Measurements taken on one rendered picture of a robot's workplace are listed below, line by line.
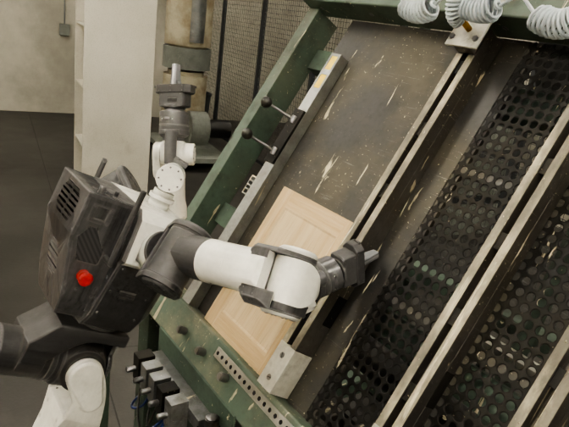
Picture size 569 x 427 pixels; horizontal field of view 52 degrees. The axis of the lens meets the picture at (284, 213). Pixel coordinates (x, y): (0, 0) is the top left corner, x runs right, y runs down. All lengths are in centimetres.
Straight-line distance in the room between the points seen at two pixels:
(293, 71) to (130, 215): 106
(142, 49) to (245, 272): 435
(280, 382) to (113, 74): 409
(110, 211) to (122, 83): 404
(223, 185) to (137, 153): 339
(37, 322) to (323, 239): 76
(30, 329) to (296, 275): 67
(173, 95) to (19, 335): 77
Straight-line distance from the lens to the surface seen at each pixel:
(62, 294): 136
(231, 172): 212
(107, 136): 539
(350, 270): 143
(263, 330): 169
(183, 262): 120
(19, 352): 147
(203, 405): 178
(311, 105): 194
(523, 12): 158
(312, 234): 169
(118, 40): 528
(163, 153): 174
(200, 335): 183
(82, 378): 151
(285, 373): 153
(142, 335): 225
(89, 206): 130
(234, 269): 110
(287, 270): 108
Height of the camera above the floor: 181
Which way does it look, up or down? 18 degrees down
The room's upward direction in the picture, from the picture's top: 7 degrees clockwise
